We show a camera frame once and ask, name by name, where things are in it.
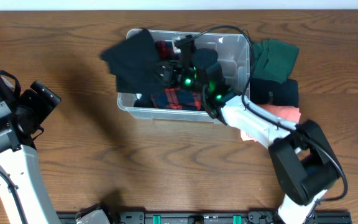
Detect red navy plaid garment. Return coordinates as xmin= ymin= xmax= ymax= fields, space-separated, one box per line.
xmin=150 ymin=40 xmax=204 ymax=111

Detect black garment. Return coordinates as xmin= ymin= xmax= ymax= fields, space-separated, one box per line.
xmin=100 ymin=29 xmax=165 ymax=95

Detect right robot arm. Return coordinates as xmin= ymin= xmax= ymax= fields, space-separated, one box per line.
xmin=157 ymin=42 xmax=344 ymax=223

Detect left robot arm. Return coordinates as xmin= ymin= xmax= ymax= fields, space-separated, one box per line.
xmin=0 ymin=70 xmax=61 ymax=223

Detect black folded pants in container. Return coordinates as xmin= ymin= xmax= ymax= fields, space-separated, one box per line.
xmin=134 ymin=95 xmax=155 ymax=108

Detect clear plastic storage container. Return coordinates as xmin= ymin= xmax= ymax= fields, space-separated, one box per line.
xmin=117 ymin=33 xmax=250 ymax=123

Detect dark teal folded garment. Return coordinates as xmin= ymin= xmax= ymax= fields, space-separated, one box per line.
xmin=250 ymin=78 xmax=299 ymax=108

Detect green folded garment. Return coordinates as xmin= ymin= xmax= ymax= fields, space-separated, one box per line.
xmin=252 ymin=39 xmax=299 ymax=83

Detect pink printed folded shirt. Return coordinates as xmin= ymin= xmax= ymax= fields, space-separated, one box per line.
xmin=239 ymin=104 xmax=301 ymax=142

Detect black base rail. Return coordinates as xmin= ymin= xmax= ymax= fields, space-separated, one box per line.
xmin=56 ymin=203 xmax=352 ymax=224

